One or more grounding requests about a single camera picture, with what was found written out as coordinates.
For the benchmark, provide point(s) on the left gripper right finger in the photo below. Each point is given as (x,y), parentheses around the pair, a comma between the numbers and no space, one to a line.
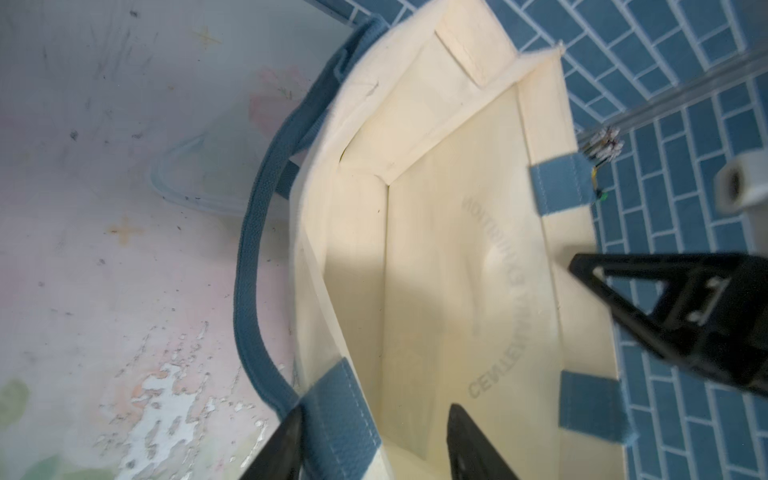
(471,454)

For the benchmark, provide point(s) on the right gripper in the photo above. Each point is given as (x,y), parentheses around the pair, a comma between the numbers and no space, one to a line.
(702,312)

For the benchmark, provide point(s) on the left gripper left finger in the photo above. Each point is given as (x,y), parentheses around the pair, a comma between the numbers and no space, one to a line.
(282,456)

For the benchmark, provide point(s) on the cream canvas tote bag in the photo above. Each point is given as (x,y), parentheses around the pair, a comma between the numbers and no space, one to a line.
(406,247)

